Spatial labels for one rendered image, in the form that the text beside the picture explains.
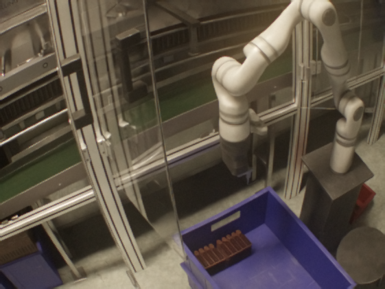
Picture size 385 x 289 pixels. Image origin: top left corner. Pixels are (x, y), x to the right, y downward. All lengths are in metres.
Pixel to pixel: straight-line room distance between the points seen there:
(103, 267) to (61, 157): 0.66
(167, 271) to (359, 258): 0.90
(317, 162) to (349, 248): 0.42
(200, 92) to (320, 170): 0.53
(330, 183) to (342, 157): 0.11
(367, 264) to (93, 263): 1.29
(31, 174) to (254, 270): 0.93
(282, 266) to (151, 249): 0.66
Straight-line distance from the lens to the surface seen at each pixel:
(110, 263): 1.92
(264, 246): 1.64
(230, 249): 1.52
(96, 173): 1.34
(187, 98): 1.53
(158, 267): 1.87
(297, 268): 1.58
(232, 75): 0.91
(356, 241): 1.67
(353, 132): 1.33
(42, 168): 1.47
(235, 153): 1.06
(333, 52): 1.07
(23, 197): 1.43
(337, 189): 1.42
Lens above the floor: 1.59
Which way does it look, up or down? 44 degrees down
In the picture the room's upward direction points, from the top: 6 degrees counter-clockwise
